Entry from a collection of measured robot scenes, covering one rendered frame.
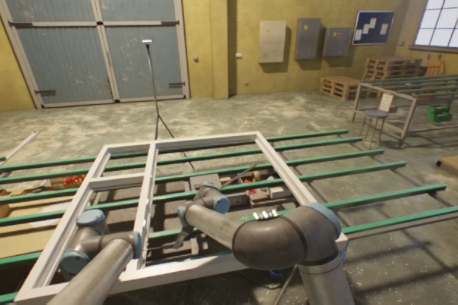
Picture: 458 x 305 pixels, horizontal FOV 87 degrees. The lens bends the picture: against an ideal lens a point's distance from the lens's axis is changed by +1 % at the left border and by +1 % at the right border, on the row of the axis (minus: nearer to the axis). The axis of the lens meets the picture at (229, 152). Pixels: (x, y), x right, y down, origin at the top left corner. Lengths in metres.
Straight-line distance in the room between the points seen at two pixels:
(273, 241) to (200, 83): 7.07
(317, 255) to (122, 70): 7.10
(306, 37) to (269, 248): 7.74
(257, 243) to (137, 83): 7.04
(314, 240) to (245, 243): 0.16
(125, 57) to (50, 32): 1.71
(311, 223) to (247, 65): 7.24
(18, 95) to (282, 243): 8.18
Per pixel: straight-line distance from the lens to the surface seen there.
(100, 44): 7.46
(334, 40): 8.65
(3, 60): 8.36
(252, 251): 0.62
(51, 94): 8.06
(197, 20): 7.38
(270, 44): 7.70
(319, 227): 0.66
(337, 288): 0.73
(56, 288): 1.36
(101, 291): 0.65
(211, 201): 1.12
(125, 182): 1.93
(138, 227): 1.46
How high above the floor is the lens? 1.90
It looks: 27 degrees down
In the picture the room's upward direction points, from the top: 1 degrees counter-clockwise
